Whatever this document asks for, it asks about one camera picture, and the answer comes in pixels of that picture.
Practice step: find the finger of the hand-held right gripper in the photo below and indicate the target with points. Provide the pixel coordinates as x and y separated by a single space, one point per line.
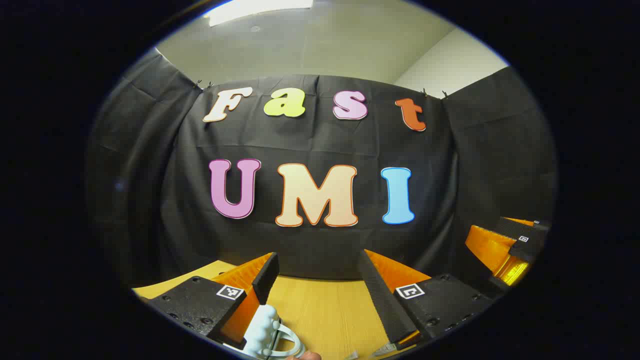
520 231
542 226

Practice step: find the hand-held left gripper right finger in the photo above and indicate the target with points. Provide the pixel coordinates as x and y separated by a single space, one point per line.
377 295

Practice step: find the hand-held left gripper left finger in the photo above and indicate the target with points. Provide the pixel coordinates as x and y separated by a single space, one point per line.
265 280

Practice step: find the small light blue suitcase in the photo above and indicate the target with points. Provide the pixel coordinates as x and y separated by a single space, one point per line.
262 325

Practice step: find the silver sachet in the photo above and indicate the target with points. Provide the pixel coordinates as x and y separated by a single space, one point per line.
385 348
350 355

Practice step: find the black backdrop cloth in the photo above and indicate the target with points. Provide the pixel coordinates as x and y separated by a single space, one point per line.
310 145

